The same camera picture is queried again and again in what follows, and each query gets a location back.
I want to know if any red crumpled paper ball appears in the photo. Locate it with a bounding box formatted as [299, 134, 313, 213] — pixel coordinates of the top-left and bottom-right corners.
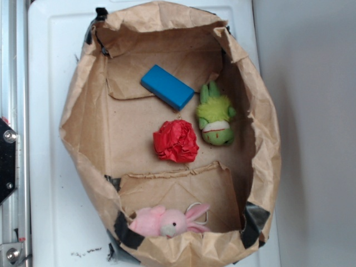
[153, 120, 199, 163]

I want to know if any aluminium frame rail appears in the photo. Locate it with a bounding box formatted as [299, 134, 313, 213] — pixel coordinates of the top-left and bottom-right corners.
[1, 1, 33, 266]

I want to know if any blue rectangular block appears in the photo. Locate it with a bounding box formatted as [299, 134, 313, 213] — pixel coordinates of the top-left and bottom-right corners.
[141, 65, 195, 111]

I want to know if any green plush toy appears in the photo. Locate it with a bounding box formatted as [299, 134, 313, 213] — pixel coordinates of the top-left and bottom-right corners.
[196, 81, 236, 146]

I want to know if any white plastic tray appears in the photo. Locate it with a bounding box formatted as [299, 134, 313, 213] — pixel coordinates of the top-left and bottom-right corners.
[27, 0, 281, 267]

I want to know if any brown paper bag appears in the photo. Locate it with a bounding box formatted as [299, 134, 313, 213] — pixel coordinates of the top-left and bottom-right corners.
[60, 1, 281, 266]

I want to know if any pink plush bunny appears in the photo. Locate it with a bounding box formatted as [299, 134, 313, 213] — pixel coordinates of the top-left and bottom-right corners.
[129, 202, 210, 238]

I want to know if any black metal bracket plate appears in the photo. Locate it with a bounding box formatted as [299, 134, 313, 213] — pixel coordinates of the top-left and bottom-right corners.
[0, 118, 18, 204]

